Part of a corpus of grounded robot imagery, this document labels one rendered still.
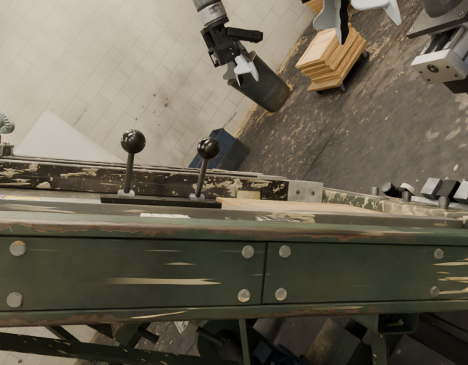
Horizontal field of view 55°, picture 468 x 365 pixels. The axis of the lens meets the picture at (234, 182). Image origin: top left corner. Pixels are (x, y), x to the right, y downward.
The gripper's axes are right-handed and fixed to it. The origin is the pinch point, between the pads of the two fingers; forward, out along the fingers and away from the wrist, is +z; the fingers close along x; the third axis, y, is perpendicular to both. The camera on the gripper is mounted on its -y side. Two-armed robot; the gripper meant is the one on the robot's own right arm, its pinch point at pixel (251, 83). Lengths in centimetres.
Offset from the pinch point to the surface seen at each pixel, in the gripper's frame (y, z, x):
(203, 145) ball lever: 34, 2, 59
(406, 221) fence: 3, 35, 55
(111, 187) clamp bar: 50, 9, -2
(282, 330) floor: 3, 150, -118
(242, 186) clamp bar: 15.6, 27.0, -2.3
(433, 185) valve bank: -29, 47, 24
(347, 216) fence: 14, 27, 55
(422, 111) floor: -146, 72, -119
